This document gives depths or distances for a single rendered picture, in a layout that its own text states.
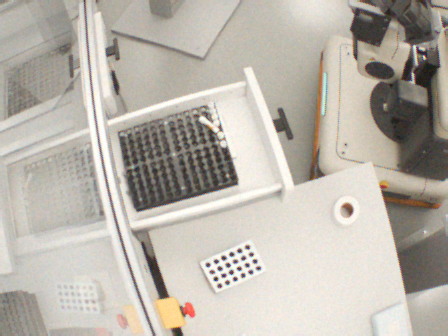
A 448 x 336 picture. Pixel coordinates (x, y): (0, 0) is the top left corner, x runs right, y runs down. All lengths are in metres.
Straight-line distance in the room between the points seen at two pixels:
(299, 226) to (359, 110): 0.78
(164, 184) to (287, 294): 0.38
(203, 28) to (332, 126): 0.78
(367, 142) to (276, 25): 0.79
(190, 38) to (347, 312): 1.47
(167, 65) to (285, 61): 0.50
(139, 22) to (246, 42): 0.51
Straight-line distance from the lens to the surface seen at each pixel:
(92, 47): 1.18
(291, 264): 1.22
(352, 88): 1.94
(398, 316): 1.24
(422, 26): 1.03
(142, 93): 2.20
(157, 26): 2.33
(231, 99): 1.23
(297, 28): 2.37
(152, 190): 1.10
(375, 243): 1.27
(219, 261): 1.17
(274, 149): 1.10
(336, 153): 1.82
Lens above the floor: 1.96
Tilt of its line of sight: 73 degrees down
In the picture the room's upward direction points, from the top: straight up
